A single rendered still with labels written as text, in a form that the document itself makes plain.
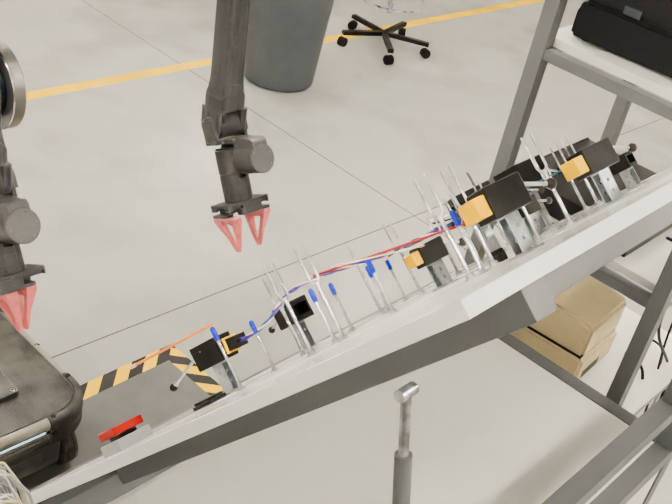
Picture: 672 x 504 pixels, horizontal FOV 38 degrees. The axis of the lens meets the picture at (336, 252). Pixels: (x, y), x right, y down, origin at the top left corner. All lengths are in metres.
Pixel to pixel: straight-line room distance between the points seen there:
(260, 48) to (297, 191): 1.08
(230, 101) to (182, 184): 2.35
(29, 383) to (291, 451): 1.10
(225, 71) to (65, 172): 2.42
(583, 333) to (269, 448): 0.88
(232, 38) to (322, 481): 0.83
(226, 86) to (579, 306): 1.06
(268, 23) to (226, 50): 3.21
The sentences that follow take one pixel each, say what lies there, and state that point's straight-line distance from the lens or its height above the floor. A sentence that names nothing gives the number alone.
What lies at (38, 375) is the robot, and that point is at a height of 0.24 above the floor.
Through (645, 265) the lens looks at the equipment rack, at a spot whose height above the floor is 1.06.
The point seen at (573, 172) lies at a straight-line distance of 1.47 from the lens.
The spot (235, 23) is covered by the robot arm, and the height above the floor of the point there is 1.47.
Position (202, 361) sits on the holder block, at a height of 1.10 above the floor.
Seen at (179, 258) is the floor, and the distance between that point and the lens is 3.75.
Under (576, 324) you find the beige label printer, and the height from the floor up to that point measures 0.83.
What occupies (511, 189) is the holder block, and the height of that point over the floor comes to 1.61.
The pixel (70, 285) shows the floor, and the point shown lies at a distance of 3.57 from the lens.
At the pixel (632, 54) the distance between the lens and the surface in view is 2.16.
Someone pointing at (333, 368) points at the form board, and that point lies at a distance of 0.95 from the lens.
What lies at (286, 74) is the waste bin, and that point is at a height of 0.11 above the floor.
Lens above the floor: 2.12
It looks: 32 degrees down
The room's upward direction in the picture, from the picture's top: 13 degrees clockwise
